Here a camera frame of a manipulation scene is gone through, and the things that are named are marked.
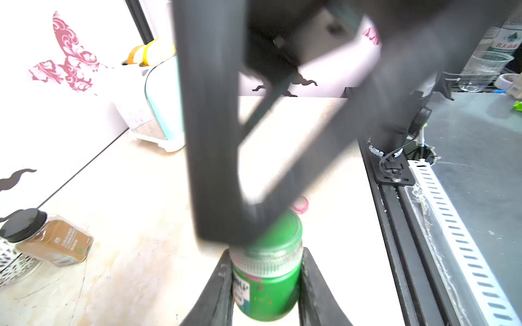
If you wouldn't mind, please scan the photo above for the orange toast slice back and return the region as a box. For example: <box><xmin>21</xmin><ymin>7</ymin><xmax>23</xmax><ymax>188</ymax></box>
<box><xmin>126</xmin><ymin>45</ymin><xmax>145</xmax><ymax>65</ymax></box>

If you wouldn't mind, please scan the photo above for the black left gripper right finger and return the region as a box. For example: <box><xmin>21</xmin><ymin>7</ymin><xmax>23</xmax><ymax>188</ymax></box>
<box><xmin>298</xmin><ymin>247</ymin><xmax>353</xmax><ymax>326</ymax></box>

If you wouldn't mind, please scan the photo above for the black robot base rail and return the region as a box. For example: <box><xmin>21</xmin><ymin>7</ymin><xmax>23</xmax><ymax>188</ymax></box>
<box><xmin>358</xmin><ymin>140</ymin><xmax>460</xmax><ymax>325</ymax></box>

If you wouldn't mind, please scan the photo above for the yellow toast slice front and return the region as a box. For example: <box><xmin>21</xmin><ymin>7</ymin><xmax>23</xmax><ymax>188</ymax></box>
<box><xmin>143</xmin><ymin>39</ymin><xmax>177</xmax><ymax>66</ymax></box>

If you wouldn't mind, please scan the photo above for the white slotted cable duct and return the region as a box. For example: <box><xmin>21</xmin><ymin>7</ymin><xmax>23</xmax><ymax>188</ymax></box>
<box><xmin>406</xmin><ymin>160</ymin><xmax>521</xmax><ymax>325</ymax></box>

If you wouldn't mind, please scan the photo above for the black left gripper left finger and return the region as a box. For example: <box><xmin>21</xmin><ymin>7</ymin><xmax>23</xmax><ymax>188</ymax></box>
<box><xmin>180</xmin><ymin>249</ymin><xmax>234</xmax><ymax>326</ymax></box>

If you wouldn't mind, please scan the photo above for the clear plastic cup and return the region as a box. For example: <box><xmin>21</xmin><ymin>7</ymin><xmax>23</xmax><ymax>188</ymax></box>
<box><xmin>458</xmin><ymin>51</ymin><xmax>514</xmax><ymax>92</ymax></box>

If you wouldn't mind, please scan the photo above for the green snack packet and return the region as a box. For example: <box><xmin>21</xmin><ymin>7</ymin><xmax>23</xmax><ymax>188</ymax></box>
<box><xmin>512</xmin><ymin>101</ymin><xmax>522</xmax><ymax>111</ymax></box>

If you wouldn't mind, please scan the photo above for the brown spice jar black lid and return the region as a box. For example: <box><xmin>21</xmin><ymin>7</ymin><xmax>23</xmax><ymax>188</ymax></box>
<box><xmin>1</xmin><ymin>209</ymin><xmax>94</xmax><ymax>267</ymax></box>

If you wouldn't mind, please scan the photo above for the plastic water bottle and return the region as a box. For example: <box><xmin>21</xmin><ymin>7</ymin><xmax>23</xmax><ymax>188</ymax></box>
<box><xmin>488</xmin><ymin>12</ymin><xmax>521</xmax><ymax>55</ymax></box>

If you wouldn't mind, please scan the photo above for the mint green Belinee toaster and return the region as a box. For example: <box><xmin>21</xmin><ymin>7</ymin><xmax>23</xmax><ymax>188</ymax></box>
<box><xmin>110</xmin><ymin>56</ymin><xmax>186</xmax><ymax>152</ymax></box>

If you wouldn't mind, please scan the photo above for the pink paint jar lid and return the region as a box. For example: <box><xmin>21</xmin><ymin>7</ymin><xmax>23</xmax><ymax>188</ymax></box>
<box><xmin>291</xmin><ymin>196</ymin><xmax>309</xmax><ymax>215</ymax></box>

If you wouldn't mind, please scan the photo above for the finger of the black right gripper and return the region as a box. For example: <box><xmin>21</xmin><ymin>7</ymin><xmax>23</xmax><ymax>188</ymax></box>
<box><xmin>240</xmin><ymin>24</ymin><xmax>469</xmax><ymax>245</ymax></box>
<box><xmin>173</xmin><ymin>1</ymin><xmax>249</xmax><ymax>245</ymax></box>

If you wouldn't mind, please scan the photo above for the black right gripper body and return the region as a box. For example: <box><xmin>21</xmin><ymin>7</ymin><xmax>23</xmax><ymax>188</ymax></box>
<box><xmin>247</xmin><ymin>1</ymin><xmax>521</xmax><ymax>82</ymax></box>

